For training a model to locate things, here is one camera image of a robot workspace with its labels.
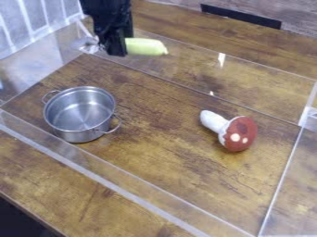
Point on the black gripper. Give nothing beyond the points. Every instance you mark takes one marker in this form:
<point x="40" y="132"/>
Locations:
<point x="111" y="22"/>

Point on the red toy mushroom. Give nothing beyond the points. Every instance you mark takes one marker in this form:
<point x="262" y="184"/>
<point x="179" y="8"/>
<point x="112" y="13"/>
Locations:
<point x="236" y="132"/>

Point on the small steel pot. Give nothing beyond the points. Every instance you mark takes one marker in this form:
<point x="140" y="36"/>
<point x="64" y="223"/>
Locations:
<point x="79" y="113"/>

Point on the black strip on table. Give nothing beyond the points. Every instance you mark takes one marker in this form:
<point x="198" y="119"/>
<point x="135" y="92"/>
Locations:
<point x="232" y="14"/>

